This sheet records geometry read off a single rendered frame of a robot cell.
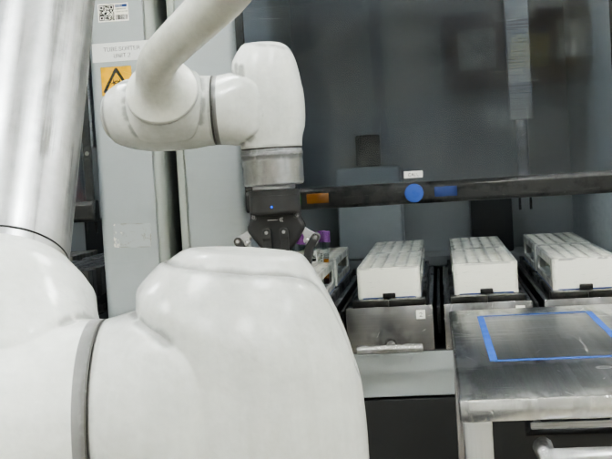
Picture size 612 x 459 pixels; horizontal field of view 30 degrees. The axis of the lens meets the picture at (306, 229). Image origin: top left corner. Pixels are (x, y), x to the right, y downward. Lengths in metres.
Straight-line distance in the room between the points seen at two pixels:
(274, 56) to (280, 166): 0.16
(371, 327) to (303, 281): 1.02
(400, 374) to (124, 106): 0.59
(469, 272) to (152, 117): 0.56
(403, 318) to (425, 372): 0.09
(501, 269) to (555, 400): 0.82
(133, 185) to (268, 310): 1.19
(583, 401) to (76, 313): 0.44
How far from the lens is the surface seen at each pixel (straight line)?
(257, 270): 0.76
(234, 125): 1.63
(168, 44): 1.49
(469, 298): 1.79
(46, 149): 0.94
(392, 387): 1.80
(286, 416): 0.75
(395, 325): 1.79
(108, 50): 1.94
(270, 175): 1.63
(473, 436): 1.02
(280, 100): 1.63
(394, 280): 1.81
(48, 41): 1.00
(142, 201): 1.92
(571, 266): 1.82
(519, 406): 1.01
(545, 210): 2.62
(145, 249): 1.92
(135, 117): 1.63
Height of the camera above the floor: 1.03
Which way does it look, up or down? 3 degrees down
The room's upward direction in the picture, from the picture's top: 3 degrees counter-clockwise
